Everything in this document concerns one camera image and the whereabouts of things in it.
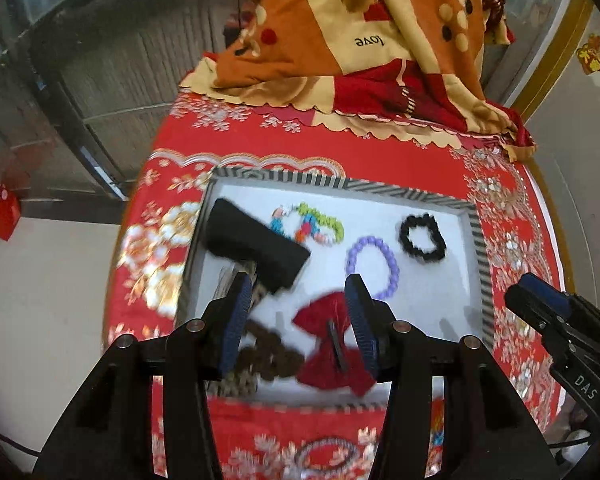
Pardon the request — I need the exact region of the purple bead bracelet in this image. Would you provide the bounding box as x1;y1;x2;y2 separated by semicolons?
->
345;235;401;302

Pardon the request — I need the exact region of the red velvet bow clip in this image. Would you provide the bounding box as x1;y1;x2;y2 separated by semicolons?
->
292;292;375;396

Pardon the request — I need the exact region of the turquoise green bead bracelet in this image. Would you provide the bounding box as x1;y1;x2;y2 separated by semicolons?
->
270;201;347;247

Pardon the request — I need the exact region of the black bead bracelet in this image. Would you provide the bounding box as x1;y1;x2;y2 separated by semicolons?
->
398;212;449;264

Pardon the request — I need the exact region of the striped white tray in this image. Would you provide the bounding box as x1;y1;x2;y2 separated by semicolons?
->
176;167;493;408

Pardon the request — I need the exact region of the red floral tablecloth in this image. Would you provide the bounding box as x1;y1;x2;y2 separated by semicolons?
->
105;93;565;479

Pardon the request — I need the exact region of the red box on floor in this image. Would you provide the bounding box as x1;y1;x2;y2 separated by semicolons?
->
0;182;21;242

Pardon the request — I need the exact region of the orange red patterned blanket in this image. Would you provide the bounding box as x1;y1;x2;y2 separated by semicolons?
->
181;0;535;161

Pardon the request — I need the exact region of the red wall sticker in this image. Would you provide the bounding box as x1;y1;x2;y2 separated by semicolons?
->
575;29;600;111

